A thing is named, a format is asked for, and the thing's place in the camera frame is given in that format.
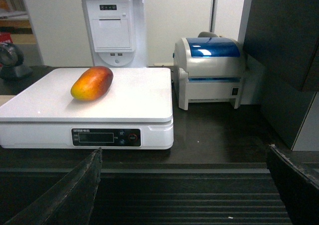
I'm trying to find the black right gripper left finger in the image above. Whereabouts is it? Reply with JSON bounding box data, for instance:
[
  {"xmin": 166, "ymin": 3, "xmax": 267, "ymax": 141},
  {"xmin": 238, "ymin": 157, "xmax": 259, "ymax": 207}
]
[{"xmin": 5, "ymin": 148, "xmax": 103, "ymax": 225}]

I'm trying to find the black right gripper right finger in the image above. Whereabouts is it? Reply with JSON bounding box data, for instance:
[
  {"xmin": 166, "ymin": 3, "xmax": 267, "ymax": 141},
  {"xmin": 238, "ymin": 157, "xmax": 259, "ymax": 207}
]
[{"xmin": 266, "ymin": 144, "xmax": 319, "ymax": 225}]

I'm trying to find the red yellow mango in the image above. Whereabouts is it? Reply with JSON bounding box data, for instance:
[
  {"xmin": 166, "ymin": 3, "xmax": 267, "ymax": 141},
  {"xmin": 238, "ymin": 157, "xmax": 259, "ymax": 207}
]
[{"xmin": 70, "ymin": 66, "xmax": 114, "ymax": 101}]

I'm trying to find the white checkout scale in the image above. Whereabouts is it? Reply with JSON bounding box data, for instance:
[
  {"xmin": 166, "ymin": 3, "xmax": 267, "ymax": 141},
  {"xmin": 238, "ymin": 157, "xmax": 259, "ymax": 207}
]
[{"xmin": 0, "ymin": 68, "xmax": 174, "ymax": 149}]

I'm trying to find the grey barcode scanner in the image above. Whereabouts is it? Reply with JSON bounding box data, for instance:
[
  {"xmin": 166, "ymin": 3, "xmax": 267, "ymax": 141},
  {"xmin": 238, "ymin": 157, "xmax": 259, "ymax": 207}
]
[{"xmin": 0, "ymin": 42, "xmax": 32, "ymax": 81}]

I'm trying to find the white blue label printer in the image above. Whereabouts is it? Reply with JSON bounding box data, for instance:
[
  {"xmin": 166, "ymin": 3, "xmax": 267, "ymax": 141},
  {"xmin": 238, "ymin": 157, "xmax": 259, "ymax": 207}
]
[{"xmin": 173, "ymin": 37, "xmax": 246, "ymax": 110}]

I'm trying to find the red fire extinguisher box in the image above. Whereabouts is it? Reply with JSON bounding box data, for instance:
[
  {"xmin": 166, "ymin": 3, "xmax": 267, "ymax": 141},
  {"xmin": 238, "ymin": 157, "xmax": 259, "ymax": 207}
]
[{"xmin": 0, "ymin": 32, "xmax": 12, "ymax": 43}]

